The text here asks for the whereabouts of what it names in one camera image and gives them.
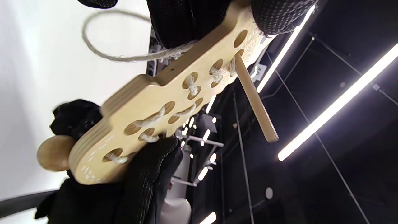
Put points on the grey white right hand controller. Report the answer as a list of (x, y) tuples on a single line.
[(175, 211)]

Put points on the person's left hand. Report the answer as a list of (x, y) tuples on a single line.
[(186, 21)]

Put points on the person's right hand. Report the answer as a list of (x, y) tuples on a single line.
[(93, 205)]

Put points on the wooden crocodile lacing toy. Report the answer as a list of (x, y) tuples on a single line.
[(149, 96)]

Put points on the long white ceiling light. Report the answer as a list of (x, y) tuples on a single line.
[(335, 105), (284, 51)]

